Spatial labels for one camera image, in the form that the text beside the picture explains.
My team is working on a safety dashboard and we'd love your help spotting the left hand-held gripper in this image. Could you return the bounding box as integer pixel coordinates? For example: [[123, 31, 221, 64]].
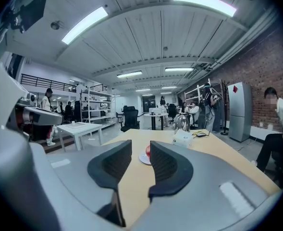
[[8, 92, 63, 141]]

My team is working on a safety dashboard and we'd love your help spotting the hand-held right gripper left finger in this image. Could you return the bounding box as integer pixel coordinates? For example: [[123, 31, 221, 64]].
[[46, 140, 133, 227]]

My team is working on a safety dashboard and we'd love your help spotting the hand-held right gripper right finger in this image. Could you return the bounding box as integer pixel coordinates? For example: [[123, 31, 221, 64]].
[[133, 140, 283, 231]]

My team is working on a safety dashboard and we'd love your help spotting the white plate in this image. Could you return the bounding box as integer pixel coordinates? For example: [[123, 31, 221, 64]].
[[138, 150, 153, 166]]

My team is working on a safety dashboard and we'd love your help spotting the white flat tray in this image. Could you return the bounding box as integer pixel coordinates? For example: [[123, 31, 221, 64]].
[[66, 122, 87, 129]]

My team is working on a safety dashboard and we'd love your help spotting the black mezzanine railing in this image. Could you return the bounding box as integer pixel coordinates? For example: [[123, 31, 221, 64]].
[[20, 73, 77, 93]]

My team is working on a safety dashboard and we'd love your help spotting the white rectangular table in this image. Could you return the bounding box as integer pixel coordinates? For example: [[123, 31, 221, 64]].
[[55, 121, 104, 153]]

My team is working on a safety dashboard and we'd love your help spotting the light wooden table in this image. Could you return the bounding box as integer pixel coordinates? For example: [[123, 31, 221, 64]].
[[102, 128, 282, 228]]

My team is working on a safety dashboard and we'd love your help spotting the person's grey shirt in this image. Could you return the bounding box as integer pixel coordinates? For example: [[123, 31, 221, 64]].
[[0, 42, 28, 129]]

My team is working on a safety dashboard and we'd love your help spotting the white tissue box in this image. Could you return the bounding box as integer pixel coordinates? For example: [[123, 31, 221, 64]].
[[172, 128, 194, 149]]

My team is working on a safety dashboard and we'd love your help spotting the white metal shelf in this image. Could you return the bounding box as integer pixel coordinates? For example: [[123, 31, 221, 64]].
[[184, 78, 225, 105], [80, 84, 117, 129]]

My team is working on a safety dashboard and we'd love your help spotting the glass kettle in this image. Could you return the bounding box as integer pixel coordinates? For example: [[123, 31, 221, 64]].
[[173, 115, 190, 132]]

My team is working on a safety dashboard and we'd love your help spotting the hanging grey garment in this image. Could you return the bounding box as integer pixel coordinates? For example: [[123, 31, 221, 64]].
[[213, 101, 225, 132]]

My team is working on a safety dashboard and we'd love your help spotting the black coat rack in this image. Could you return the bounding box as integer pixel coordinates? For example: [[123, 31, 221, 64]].
[[221, 79, 230, 136]]

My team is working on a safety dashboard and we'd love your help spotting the grey refrigerator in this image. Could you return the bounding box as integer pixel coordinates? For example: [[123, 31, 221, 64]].
[[227, 81, 253, 143]]

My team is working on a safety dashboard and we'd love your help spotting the round white table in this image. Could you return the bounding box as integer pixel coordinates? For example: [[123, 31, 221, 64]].
[[143, 113, 170, 131]]

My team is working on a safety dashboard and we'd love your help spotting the long ceiling light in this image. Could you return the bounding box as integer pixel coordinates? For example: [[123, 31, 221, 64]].
[[61, 6, 109, 45], [164, 67, 195, 72], [116, 70, 143, 78], [172, 0, 237, 18]]

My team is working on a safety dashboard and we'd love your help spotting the black head camera rig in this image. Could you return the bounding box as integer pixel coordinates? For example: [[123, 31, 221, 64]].
[[1, 0, 47, 35]]

